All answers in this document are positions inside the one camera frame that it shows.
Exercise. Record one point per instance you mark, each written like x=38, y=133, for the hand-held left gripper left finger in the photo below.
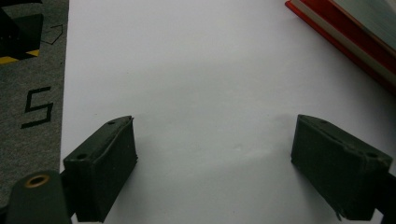
x=99, y=168

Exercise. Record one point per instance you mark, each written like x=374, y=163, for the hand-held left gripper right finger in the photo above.
x=339, y=168

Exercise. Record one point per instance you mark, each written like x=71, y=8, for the red hardcover picture book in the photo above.
x=358, y=34

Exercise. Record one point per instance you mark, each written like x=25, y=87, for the thick white spine book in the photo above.
x=373, y=15

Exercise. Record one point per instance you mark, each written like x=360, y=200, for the black striped stand base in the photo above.
x=21, y=31

